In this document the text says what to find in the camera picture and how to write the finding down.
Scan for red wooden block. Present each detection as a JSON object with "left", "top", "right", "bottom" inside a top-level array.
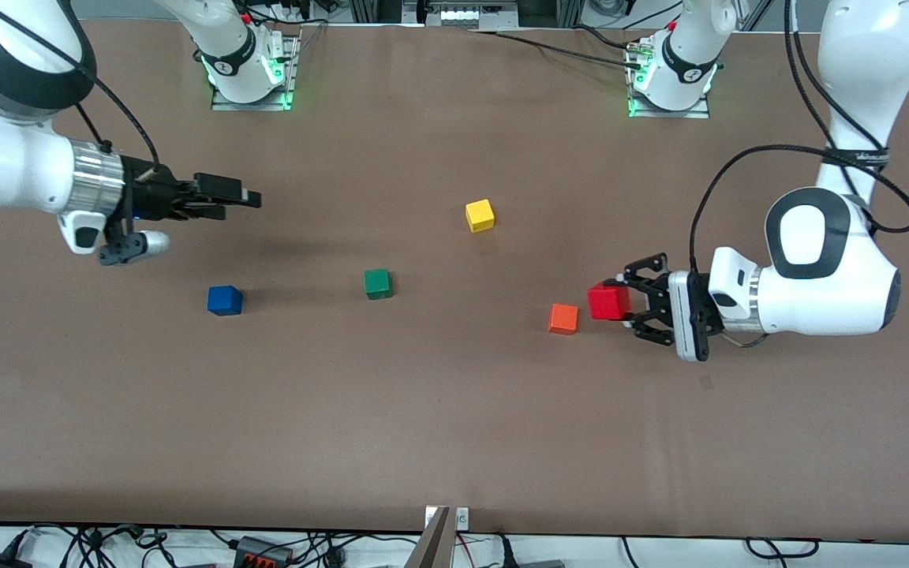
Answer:
[{"left": 588, "top": 284, "right": 631, "bottom": 322}]

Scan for blue wooden block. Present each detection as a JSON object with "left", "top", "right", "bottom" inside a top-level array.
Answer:
[{"left": 207, "top": 285, "right": 244, "bottom": 317}]

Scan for orange wooden block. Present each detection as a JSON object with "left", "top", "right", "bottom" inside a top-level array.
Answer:
[{"left": 547, "top": 302, "right": 580, "bottom": 336}]

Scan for yellow wooden block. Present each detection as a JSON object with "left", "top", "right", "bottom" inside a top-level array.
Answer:
[{"left": 465, "top": 199, "right": 496, "bottom": 234}]

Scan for white electrical device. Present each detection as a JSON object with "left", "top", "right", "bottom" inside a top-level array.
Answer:
[{"left": 438, "top": 6, "right": 504, "bottom": 30}]

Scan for black power strip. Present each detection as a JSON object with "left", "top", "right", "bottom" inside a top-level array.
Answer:
[{"left": 233, "top": 536, "right": 295, "bottom": 568}]

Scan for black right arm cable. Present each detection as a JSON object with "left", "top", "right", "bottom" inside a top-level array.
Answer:
[{"left": 0, "top": 0, "right": 162, "bottom": 179}]

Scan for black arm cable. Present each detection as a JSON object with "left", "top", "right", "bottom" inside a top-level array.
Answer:
[
  {"left": 0, "top": 0, "right": 162, "bottom": 179},
  {"left": 689, "top": 0, "right": 909, "bottom": 274}
]

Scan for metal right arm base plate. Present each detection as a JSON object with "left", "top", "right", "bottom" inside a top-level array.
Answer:
[{"left": 211, "top": 33, "right": 298, "bottom": 112}]

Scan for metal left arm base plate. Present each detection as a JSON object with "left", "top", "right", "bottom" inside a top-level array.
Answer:
[{"left": 627, "top": 38, "right": 712, "bottom": 120}]

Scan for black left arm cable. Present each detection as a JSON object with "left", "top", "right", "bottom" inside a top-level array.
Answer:
[{"left": 689, "top": 0, "right": 909, "bottom": 274}]

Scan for black looped cable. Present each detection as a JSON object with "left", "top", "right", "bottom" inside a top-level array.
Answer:
[{"left": 744, "top": 536, "right": 821, "bottom": 560}]

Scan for black cable on table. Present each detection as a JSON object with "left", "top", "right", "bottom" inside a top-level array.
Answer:
[{"left": 466, "top": 24, "right": 649, "bottom": 71}]

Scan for metal camera stand bracket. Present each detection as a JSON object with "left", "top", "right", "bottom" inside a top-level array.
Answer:
[{"left": 404, "top": 506, "right": 470, "bottom": 568}]

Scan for tangled black cables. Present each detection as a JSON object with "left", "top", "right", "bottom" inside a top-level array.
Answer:
[{"left": 24, "top": 524, "right": 236, "bottom": 568}]

